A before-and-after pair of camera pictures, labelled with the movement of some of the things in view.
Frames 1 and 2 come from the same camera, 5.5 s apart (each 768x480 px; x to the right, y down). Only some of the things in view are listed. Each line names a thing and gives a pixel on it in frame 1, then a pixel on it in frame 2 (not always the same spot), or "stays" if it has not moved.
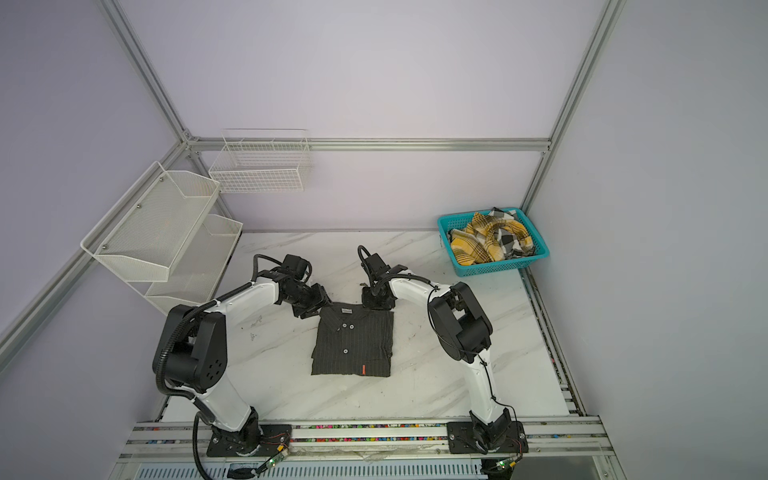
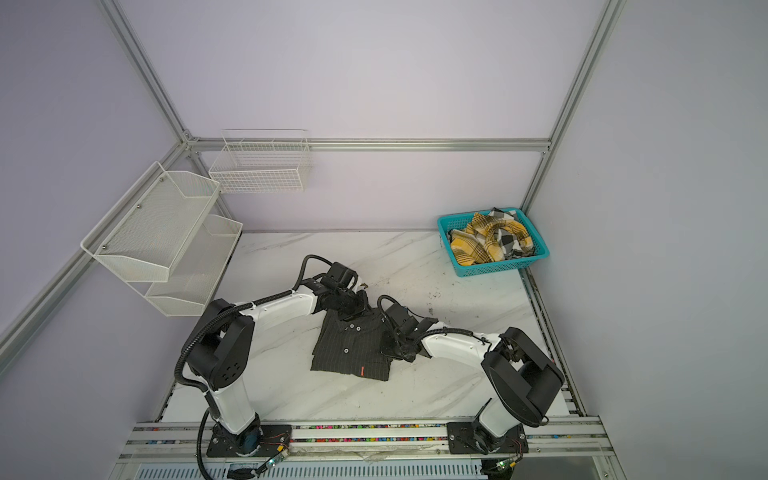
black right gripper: [365, 296] to [385, 350]
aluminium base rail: [547, 439] stays
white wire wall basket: [253, 160] stays
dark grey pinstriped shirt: [353, 340] stays
